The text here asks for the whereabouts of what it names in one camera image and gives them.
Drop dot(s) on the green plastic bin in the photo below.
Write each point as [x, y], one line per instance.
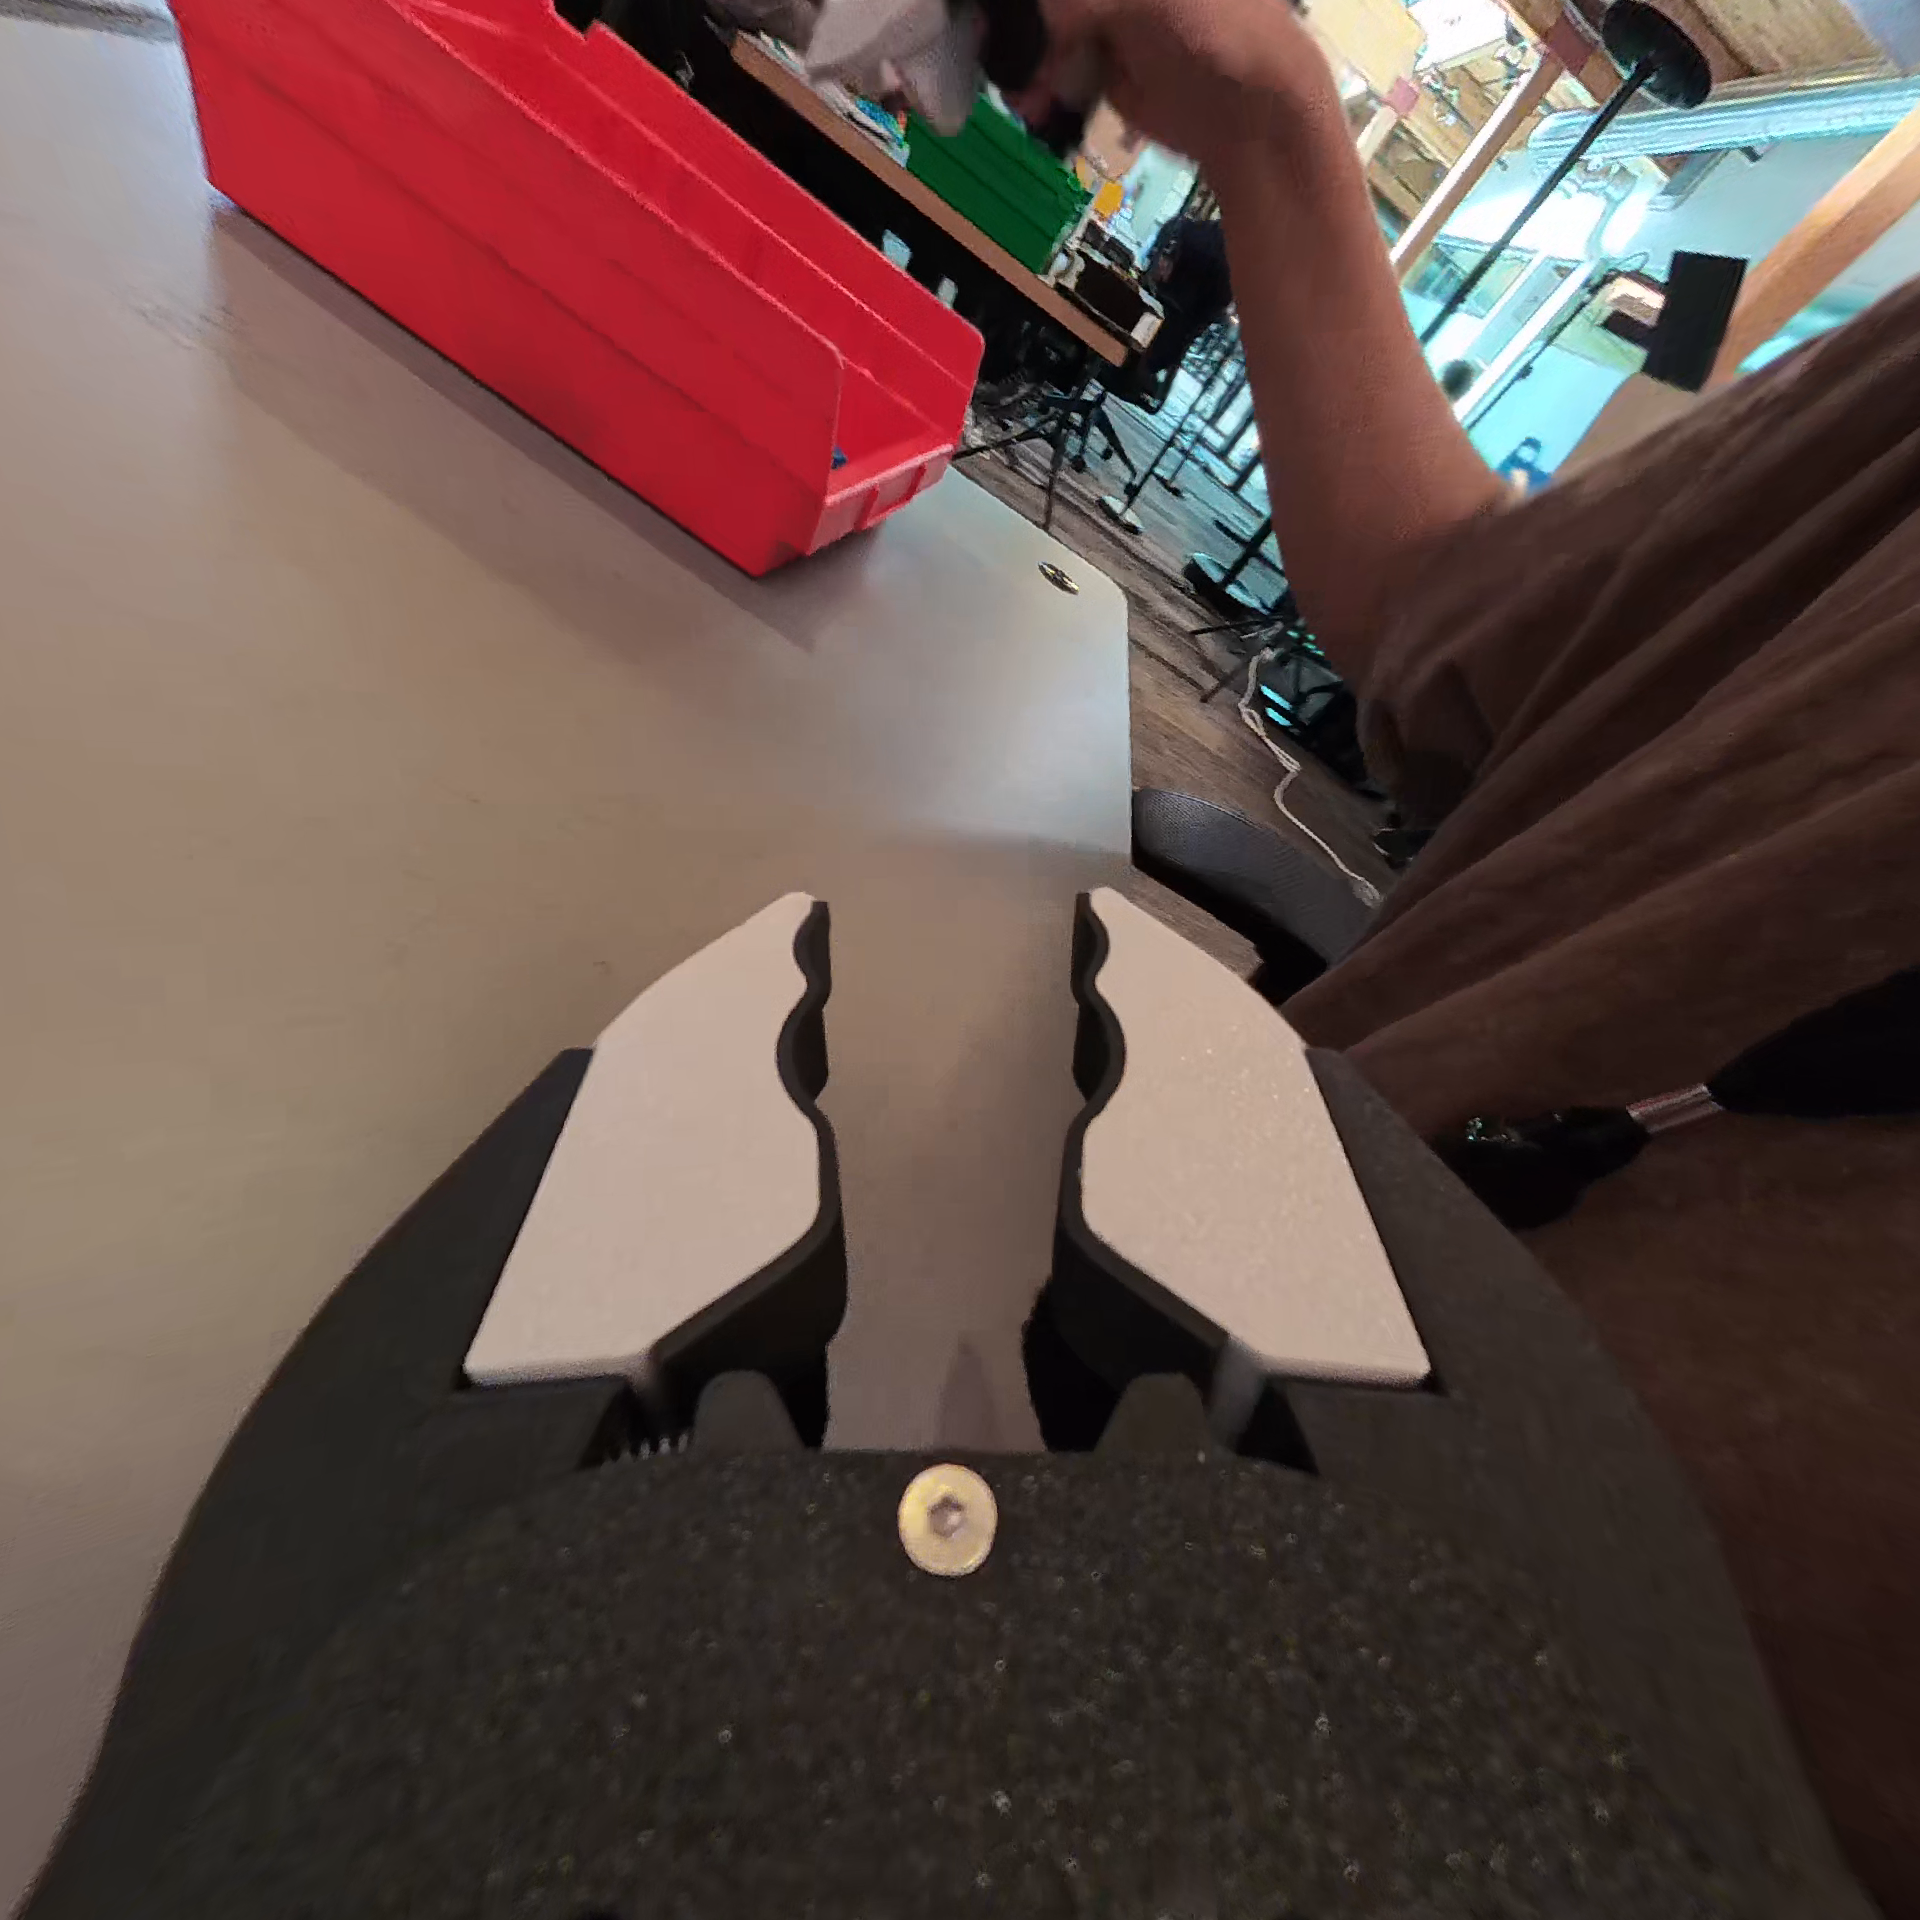
[1007, 182]

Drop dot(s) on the person's right hand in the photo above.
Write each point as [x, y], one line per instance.
[1187, 67]

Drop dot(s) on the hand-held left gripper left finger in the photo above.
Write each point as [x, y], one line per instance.
[668, 1171]

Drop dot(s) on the grey desk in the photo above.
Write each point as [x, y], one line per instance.
[363, 750]

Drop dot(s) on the red plastic bin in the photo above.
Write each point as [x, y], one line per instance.
[540, 271]

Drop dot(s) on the person's right forearm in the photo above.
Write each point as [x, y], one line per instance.
[1353, 391]

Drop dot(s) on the person's brown clothing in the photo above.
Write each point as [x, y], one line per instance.
[1681, 902]

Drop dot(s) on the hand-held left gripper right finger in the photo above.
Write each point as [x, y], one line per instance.
[1231, 1171]

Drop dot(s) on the black tripod stand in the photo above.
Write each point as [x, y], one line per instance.
[1126, 451]

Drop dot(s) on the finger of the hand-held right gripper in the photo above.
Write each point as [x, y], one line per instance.
[885, 45]

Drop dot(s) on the black office chair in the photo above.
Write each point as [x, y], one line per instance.
[1247, 885]

